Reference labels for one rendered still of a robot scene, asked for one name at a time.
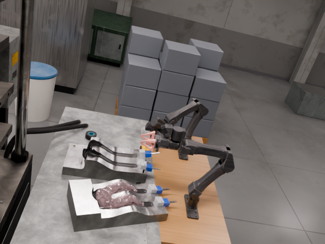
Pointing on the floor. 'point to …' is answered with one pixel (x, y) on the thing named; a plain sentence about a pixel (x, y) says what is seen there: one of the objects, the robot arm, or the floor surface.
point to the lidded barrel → (40, 91)
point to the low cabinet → (109, 38)
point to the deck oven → (57, 36)
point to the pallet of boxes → (169, 79)
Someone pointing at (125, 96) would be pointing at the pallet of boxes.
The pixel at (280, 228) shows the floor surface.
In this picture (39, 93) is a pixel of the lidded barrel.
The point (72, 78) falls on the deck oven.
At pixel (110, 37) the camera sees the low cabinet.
